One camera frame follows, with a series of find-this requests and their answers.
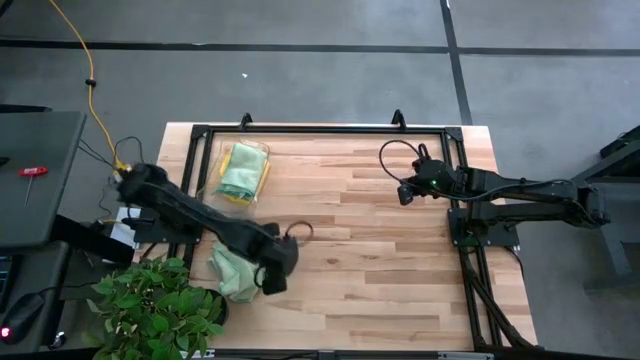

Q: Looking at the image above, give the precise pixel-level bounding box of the green microfiber towel white tag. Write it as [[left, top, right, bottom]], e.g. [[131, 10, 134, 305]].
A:
[[207, 239, 266, 304]]

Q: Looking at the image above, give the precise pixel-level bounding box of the clear plastic bin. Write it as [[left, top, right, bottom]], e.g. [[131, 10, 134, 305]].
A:
[[197, 138, 272, 216]]

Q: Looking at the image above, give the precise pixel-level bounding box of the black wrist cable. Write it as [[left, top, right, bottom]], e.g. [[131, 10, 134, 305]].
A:
[[378, 138, 432, 186], [284, 220, 315, 244]]

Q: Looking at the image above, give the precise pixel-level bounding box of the black clamp handle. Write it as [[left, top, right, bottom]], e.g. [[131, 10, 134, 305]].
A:
[[121, 215, 156, 229]]

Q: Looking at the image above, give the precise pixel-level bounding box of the dark desk surface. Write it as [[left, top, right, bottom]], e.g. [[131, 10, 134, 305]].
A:
[[0, 242, 69, 354]]

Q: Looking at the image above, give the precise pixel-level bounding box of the red-handled hex key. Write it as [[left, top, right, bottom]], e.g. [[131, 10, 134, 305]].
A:
[[18, 166, 50, 207]]

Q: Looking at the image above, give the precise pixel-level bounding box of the yellow cable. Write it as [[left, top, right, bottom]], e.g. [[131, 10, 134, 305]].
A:
[[47, 0, 126, 171]]

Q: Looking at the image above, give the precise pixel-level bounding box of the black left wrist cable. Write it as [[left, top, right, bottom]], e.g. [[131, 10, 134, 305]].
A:
[[284, 220, 315, 244]]

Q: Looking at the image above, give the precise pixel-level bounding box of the potted green plant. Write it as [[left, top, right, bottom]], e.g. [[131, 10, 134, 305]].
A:
[[84, 255, 230, 360]]

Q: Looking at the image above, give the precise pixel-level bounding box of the white paper sheet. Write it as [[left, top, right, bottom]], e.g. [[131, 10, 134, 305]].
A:
[[109, 207, 139, 249]]

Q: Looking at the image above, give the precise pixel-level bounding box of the black backlit keyboard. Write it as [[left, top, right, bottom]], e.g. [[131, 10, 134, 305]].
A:
[[0, 255, 14, 314]]

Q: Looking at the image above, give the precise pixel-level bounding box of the black metal table frame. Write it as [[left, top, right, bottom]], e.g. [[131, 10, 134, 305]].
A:
[[167, 108, 541, 360]]

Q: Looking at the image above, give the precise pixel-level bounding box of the black floor cable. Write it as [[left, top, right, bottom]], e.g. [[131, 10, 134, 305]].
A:
[[77, 135, 154, 221]]

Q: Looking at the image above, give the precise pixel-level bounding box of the yellow black power connector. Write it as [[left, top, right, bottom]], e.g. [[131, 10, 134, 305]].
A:
[[110, 158, 132, 185]]

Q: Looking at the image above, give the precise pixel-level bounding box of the grey desk top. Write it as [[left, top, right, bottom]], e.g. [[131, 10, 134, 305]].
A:
[[0, 110, 87, 251]]

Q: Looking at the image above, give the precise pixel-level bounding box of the black desk base beam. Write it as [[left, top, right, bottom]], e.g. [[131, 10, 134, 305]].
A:
[[49, 214, 136, 266]]

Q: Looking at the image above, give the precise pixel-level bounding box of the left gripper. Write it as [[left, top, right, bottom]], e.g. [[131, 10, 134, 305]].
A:
[[254, 233, 300, 295]]

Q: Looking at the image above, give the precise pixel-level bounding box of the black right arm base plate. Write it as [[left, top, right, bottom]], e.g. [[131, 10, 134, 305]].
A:
[[447, 207, 521, 247]]

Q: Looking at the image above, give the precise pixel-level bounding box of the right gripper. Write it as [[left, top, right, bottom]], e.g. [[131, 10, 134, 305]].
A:
[[398, 158, 459, 207]]

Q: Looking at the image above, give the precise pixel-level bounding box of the grey metal stand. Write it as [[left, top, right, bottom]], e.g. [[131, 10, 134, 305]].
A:
[[569, 124, 640, 292]]

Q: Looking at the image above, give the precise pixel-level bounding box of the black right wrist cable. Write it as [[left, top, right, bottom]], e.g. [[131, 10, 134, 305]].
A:
[[378, 138, 432, 186]]

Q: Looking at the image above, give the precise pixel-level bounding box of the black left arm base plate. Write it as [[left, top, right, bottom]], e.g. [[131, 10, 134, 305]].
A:
[[133, 204, 207, 246]]

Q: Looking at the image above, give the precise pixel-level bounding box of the black computer mouse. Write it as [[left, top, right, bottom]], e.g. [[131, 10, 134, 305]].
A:
[[0, 292, 46, 346]]

